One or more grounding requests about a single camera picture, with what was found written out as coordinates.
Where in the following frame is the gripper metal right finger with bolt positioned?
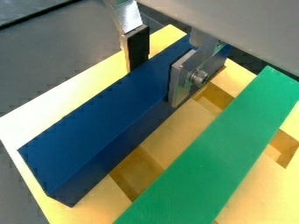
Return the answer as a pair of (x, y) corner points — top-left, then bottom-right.
(168, 28), (227, 108)

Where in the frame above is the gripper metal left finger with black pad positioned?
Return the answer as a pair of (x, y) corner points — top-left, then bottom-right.
(103, 0), (149, 71)

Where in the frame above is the dark blue long bar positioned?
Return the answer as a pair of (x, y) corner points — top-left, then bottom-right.
(16, 33), (233, 208)

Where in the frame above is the green long bar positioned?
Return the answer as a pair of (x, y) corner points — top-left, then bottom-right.
(113, 66), (299, 224)

